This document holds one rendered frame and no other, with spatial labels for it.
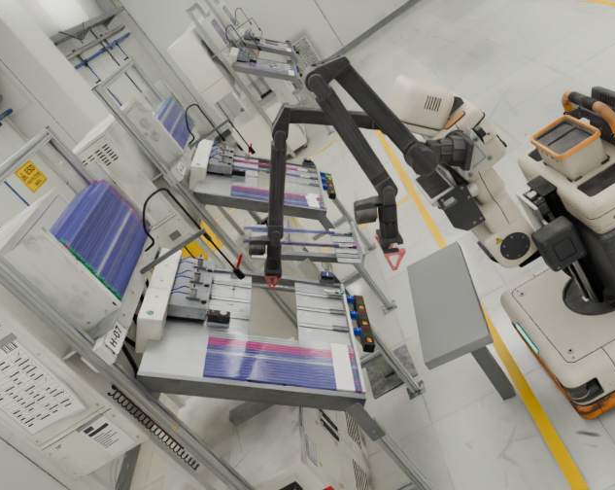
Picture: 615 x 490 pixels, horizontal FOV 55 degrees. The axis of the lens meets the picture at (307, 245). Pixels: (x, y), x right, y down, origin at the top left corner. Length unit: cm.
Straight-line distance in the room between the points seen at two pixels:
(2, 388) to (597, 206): 187
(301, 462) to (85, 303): 87
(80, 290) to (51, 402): 36
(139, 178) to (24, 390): 147
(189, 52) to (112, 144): 355
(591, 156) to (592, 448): 103
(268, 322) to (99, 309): 175
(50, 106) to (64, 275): 345
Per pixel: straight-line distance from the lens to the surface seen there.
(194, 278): 221
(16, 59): 520
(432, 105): 183
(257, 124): 666
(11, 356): 192
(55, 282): 187
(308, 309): 228
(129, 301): 199
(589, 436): 244
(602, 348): 229
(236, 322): 214
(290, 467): 211
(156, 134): 314
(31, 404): 202
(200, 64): 655
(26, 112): 528
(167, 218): 319
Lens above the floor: 193
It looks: 24 degrees down
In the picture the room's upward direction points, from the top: 38 degrees counter-clockwise
